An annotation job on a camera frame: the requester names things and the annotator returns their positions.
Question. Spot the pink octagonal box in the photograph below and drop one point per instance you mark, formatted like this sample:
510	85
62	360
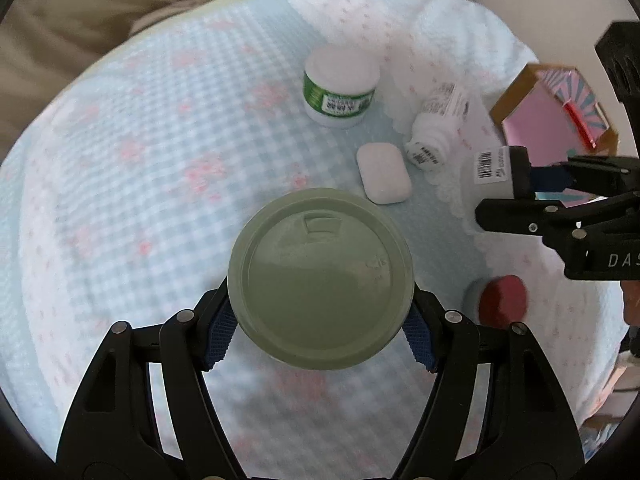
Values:
545	112

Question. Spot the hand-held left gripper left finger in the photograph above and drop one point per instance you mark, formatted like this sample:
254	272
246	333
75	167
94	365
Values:
220	336

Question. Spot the white bottle black cap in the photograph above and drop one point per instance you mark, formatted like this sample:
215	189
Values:
495	170

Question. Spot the white earbuds case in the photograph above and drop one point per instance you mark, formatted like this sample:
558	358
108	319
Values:
383	172

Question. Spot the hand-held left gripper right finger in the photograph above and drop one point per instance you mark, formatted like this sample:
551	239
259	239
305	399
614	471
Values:
419	342

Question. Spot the blue checked blanket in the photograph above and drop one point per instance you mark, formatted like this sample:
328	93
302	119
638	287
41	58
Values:
150	185

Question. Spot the small white pill bottle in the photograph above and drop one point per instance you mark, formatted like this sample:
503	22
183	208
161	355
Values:
437	120

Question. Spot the red capped bottle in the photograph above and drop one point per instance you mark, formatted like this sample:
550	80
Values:
502	302

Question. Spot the white jar green label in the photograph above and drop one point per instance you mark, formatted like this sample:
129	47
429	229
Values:
340	85

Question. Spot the beige cushion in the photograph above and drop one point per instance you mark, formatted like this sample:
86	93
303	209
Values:
100	10

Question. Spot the green lidded cup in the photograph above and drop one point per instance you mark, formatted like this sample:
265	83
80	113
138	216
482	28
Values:
320	280

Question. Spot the black plastic object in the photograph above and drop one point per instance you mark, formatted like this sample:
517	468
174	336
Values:
622	60

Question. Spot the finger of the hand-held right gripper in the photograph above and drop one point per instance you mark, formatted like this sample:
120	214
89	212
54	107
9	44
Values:
550	178
515	215

